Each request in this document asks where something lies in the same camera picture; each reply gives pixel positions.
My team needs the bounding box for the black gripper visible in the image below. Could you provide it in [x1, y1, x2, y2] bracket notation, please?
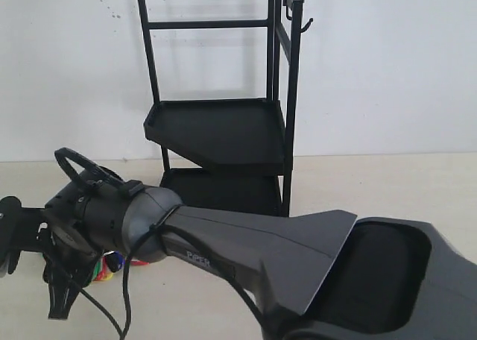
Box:
[1, 183, 101, 320]

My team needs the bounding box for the colourful key tag bunch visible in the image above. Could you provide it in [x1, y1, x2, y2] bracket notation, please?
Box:
[92, 251, 126, 282]

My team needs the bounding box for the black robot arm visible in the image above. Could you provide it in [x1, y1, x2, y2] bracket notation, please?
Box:
[1, 172, 476, 339]

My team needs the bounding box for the black two-tier metal rack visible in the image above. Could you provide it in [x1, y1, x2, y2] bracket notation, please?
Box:
[137, 0, 310, 216]

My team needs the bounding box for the black cable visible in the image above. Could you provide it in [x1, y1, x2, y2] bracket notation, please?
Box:
[54, 148, 183, 340]

